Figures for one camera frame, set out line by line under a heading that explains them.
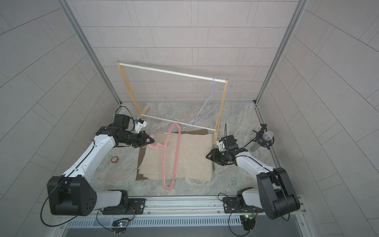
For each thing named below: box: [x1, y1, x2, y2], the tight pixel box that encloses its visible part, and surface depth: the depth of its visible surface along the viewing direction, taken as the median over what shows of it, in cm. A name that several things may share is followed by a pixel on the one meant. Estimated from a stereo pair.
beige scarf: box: [138, 132, 214, 182], surface depth 86 cm
